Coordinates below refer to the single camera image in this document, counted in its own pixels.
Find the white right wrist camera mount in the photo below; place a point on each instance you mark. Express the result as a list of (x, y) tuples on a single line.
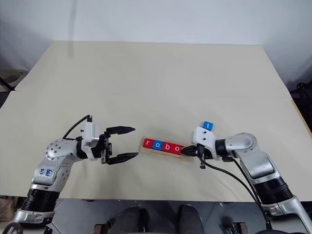
[(203, 135)]

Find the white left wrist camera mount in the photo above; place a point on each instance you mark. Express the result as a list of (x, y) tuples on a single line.
[(90, 131)]

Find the blue letter tile t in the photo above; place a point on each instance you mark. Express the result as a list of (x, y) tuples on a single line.
[(208, 125)]

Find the blue letter o block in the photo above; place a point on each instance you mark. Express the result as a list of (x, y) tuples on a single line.
[(157, 145)]

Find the white label blue handwriting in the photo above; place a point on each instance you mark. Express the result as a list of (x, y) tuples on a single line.
[(46, 172)]

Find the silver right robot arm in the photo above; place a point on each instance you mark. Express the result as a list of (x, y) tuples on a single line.
[(258, 165)]

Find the light wooden stool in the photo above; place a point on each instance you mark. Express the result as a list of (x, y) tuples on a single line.
[(13, 78)]

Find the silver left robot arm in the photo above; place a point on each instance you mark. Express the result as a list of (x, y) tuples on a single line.
[(56, 151)]

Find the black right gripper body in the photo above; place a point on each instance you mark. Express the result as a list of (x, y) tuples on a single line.
[(206, 152)]

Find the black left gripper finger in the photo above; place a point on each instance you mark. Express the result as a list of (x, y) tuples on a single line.
[(120, 130), (123, 158)]

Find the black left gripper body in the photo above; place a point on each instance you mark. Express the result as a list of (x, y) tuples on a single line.
[(105, 146)]

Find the red letter tile o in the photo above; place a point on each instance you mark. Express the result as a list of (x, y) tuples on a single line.
[(175, 148)]

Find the black wheeled chair base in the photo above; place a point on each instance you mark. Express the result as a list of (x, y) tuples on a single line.
[(302, 91)]

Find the red letter tile r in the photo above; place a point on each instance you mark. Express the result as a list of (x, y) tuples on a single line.
[(148, 143)]

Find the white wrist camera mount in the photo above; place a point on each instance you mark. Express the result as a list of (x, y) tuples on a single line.
[(203, 135), (90, 131)]

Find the dark rounded shape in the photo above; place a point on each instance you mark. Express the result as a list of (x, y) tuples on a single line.
[(131, 219), (189, 219)]

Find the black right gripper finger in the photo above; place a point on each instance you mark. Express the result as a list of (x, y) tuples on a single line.
[(191, 148), (191, 153)]

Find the red letter tile b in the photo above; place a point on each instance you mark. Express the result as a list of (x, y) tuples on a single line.
[(166, 146)]

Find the wooden tile holder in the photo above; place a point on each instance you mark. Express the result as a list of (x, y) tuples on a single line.
[(165, 153)]

